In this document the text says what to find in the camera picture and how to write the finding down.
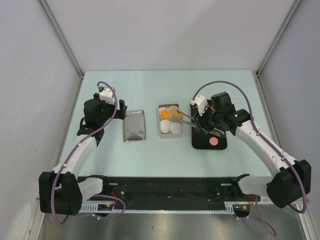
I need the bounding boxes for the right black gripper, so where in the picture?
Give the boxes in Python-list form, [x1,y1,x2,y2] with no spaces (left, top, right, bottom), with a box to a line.
[193,104,223,134]

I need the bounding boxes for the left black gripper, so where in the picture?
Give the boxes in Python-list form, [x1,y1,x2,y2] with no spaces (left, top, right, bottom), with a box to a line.
[93,93,127,126]

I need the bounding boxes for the metal tongs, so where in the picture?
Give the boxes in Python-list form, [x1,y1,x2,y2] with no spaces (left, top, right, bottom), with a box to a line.
[171,111,226,138]

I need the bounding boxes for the round orange cookie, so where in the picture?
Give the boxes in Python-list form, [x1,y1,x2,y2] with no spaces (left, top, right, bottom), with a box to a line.
[171,112,184,119]

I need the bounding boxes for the orange pineapple cookie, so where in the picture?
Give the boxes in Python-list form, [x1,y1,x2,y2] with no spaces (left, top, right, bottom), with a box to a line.
[160,110,170,120]

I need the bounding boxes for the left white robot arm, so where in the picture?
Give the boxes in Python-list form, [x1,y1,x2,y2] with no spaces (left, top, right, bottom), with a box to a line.
[38,98,128,216]

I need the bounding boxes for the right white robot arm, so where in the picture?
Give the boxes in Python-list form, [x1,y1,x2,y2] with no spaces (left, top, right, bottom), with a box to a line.
[190,92,312,208]

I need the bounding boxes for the silver tin lid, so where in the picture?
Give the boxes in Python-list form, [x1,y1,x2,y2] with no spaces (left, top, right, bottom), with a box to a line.
[123,110,147,143]

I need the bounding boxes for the pink round cookie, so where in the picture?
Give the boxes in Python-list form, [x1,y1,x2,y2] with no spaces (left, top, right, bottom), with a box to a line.
[209,137,219,146]

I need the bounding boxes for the black tray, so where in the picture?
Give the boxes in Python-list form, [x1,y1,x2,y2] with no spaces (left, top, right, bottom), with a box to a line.
[190,99,228,151]

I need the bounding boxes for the white paper cup front-right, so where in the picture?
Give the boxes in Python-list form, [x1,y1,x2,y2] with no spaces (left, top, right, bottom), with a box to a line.
[170,122,182,135]

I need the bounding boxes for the white paper cup back-right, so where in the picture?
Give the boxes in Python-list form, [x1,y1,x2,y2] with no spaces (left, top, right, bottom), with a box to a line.
[168,105,179,118]

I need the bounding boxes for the lavender cookie tin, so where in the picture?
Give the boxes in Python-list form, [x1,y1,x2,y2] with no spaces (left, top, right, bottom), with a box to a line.
[158,103,183,139]

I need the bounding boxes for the white paper cup back-left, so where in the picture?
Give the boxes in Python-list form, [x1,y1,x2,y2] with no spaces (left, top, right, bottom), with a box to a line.
[159,107,171,120]

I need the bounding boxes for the white paper cup front-left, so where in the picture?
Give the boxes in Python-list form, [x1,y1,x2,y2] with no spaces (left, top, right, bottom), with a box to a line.
[160,119,171,134]

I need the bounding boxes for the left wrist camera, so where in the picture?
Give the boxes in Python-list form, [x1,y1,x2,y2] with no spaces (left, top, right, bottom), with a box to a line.
[99,86,115,105]

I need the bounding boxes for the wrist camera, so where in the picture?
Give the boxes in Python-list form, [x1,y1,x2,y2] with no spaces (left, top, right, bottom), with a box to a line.
[190,94,208,117]
[99,86,115,105]

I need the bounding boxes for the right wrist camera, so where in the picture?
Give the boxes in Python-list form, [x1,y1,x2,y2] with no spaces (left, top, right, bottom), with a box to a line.
[190,94,208,117]

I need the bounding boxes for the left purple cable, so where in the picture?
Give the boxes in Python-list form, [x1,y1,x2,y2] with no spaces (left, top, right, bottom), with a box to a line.
[52,81,127,224]

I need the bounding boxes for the purple cable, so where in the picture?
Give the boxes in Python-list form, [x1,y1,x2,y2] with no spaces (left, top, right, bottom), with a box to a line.
[191,80,309,237]
[52,81,127,224]

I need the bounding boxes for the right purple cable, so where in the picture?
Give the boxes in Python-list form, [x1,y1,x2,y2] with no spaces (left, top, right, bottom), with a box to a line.
[191,80,309,237]

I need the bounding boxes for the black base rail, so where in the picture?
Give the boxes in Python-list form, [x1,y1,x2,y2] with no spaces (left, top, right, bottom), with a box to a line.
[82,175,258,216]

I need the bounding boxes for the white cable duct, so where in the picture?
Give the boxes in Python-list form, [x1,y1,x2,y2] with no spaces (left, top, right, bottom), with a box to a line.
[79,202,252,215]

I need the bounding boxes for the left aluminium frame post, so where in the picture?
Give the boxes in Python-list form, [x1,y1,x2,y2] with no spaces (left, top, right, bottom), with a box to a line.
[37,0,84,79]

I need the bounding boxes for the aluminium frame post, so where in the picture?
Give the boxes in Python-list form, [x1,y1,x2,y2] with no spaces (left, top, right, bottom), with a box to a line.
[37,0,84,79]
[255,0,304,77]

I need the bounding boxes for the right aluminium frame post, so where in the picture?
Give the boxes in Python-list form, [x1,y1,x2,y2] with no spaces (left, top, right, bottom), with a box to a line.
[255,0,304,77]

